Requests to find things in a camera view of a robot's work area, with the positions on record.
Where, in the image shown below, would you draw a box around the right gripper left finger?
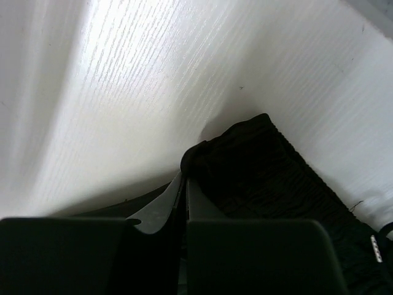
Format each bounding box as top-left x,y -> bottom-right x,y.
1,175 -> 185,294

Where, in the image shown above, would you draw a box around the black trousers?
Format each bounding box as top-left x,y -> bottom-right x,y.
181,114 -> 392,294

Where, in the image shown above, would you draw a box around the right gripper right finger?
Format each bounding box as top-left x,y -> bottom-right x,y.
186,179 -> 348,294

